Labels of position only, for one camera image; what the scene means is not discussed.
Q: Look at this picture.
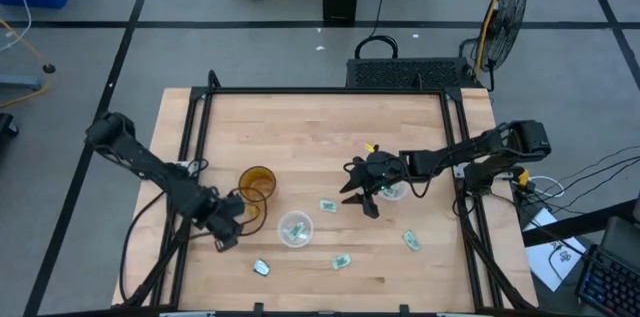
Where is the yellow floor cable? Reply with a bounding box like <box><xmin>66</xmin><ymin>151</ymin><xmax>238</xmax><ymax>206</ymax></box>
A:
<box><xmin>0</xmin><ymin>19</ymin><xmax>54</xmax><ymax>109</ymax></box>

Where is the clear plastic bowl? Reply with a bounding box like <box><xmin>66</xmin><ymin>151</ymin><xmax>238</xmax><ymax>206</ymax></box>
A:
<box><xmin>375</xmin><ymin>181</ymin><xmax>410</xmax><ymax>202</ymax></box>
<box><xmin>276</xmin><ymin>210</ymin><xmax>315</xmax><ymax>249</ymax></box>

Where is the grey metal base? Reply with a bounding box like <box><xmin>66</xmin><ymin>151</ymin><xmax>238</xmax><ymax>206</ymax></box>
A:
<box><xmin>0</xmin><ymin>74</ymin><xmax>44</xmax><ymax>91</ymax></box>

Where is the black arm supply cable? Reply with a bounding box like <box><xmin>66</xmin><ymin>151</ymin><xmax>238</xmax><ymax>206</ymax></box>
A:
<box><xmin>118</xmin><ymin>189</ymin><xmax>169</xmax><ymax>303</ymax></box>

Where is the black aluminium table frame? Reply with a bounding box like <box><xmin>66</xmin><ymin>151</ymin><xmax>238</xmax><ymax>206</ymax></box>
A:
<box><xmin>112</xmin><ymin>69</ymin><xmax>539</xmax><ymax>317</ymax></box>

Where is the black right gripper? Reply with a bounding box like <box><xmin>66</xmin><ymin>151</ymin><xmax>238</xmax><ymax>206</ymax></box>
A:
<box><xmin>339</xmin><ymin>149</ymin><xmax>405</xmax><ymax>220</ymax></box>

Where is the black looped power cable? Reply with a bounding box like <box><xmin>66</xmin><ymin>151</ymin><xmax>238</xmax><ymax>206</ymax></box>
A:
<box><xmin>353</xmin><ymin>0</ymin><xmax>400</xmax><ymax>61</ymax></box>

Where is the black floor object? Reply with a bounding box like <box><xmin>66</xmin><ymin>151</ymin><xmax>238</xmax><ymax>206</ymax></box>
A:
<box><xmin>0</xmin><ymin>112</ymin><xmax>20</xmax><ymax>158</ymax></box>

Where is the white paper sheet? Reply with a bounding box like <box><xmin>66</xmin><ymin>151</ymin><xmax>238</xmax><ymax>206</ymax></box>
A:
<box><xmin>524</xmin><ymin>206</ymin><xmax>587</xmax><ymax>293</ymax></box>

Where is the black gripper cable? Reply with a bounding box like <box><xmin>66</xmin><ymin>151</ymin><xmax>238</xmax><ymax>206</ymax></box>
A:
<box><xmin>227</xmin><ymin>185</ymin><xmax>269</xmax><ymax>238</ymax></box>

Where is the black perforated computer case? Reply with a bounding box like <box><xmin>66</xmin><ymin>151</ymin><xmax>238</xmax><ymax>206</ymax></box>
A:
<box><xmin>345</xmin><ymin>56</ymin><xmax>481</xmax><ymax>91</ymax></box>

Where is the black floor fan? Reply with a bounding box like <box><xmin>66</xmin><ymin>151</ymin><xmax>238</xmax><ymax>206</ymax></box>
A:
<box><xmin>459</xmin><ymin>0</ymin><xmax>528</xmax><ymax>92</ymax></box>

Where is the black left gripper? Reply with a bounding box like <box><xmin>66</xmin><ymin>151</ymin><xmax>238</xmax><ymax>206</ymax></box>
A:
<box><xmin>204</xmin><ymin>195</ymin><xmax>247</xmax><ymax>253</ymax></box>

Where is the yellow hanging cable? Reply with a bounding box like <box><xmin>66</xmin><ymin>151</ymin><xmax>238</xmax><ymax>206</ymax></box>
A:
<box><xmin>473</xmin><ymin>0</ymin><xmax>514</xmax><ymax>76</ymax></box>

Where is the amber glass mug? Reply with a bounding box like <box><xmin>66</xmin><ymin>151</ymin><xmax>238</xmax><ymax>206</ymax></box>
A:
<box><xmin>237</xmin><ymin>165</ymin><xmax>278</xmax><ymax>223</ymax></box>

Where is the white cable loop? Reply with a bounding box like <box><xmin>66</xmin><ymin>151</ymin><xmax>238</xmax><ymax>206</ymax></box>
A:
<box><xmin>527</xmin><ymin>174</ymin><xmax>566</xmax><ymax>199</ymax></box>

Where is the black backlit keyboard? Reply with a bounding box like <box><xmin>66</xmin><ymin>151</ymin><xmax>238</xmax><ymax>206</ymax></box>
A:
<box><xmin>574</xmin><ymin>244</ymin><xmax>640</xmax><ymax>317</ymax></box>

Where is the white floor cable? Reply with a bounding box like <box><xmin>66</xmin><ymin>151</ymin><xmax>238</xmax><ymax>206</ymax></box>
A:
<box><xmin>0</xmin><ymin>0</ymin><xmax>33</xmax><ymax>54</ymax></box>

